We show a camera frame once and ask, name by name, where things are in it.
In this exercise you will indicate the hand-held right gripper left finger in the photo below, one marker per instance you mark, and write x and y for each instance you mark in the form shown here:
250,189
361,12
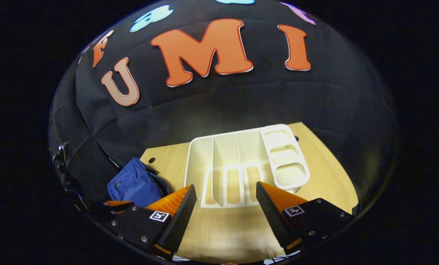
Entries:
181,221

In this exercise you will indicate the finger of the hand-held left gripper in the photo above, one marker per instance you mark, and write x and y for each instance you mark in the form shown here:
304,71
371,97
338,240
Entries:
118,204
107,214

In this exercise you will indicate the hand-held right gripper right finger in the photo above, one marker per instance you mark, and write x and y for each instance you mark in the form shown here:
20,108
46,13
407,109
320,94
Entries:
271,217

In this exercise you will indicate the blue schoolbag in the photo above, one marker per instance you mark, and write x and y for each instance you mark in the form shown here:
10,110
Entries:
135,184

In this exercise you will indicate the white bookshelf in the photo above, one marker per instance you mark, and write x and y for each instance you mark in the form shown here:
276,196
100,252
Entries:
285,162

